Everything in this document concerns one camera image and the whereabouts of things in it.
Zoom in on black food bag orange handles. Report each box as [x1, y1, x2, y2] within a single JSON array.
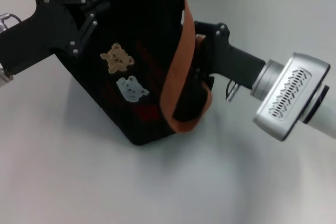
[[54, 0, 214, 146]]

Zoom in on right gripper connector cable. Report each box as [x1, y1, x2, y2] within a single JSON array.
[[225, 78, 240, 103]]

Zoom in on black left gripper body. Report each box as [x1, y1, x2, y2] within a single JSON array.
[[0, 0, 81, 77]]

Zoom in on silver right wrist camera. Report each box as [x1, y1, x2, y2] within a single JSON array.
[[252, 52, 331, 142]]

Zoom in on left gripper connector cable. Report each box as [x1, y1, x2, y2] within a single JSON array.
[[0, 12, 23, 32]]

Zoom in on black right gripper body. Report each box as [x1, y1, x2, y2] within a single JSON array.
[[195, 23, 267, 90]]

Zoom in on gripper connector cable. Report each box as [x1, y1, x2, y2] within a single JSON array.
[[225, 78, 240, 103], [0, 12, 23, 32]]

